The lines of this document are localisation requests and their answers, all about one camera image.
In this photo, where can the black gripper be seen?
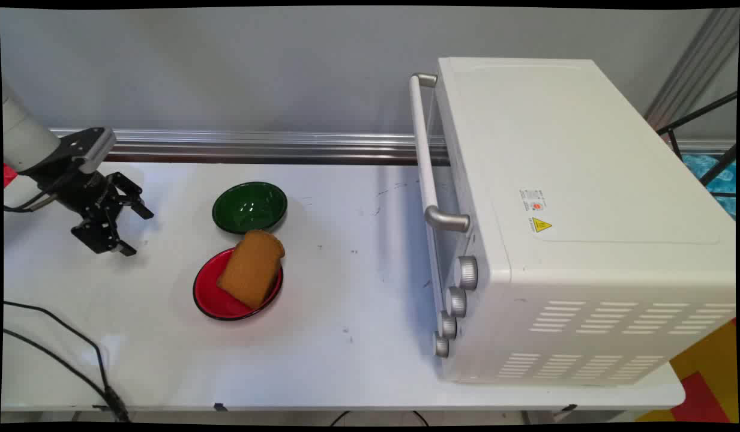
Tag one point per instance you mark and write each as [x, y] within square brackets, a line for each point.
[81, 191]

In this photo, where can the red plate with black rim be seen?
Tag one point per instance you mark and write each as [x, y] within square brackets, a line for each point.
[210, 294]

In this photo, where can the green bowl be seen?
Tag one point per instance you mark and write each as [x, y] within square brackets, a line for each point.
[249, 207]

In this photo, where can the slanted aluminium profile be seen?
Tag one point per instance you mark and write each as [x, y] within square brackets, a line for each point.
[691, 66]

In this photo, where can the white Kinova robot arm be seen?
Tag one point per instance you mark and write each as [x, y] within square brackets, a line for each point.
[23, 135]

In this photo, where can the large silver oven knob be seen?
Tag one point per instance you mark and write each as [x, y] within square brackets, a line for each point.
[467, 273]

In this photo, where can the black metal frame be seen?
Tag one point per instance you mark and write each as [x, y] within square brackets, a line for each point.
[715, 171]

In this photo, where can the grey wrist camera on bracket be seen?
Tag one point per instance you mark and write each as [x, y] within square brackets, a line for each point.
[92, 147]

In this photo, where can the blue patterned sheet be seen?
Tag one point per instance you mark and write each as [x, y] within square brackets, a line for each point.
[725, 180]

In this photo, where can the brown bread slice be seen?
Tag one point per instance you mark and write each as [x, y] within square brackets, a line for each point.
[251, 269]

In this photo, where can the red cloth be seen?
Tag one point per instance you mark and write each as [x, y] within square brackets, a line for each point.
[9, 175]

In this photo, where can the aluminium rail along table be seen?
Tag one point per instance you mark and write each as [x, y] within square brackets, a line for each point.
[255, 145]

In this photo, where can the yellow and red floor mat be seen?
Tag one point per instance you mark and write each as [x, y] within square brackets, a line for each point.
[709, 378]

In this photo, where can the white toaster oven body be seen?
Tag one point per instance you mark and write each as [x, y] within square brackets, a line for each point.
[586, 210]

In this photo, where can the small silver oven knob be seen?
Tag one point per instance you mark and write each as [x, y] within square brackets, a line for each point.
[442, 345]

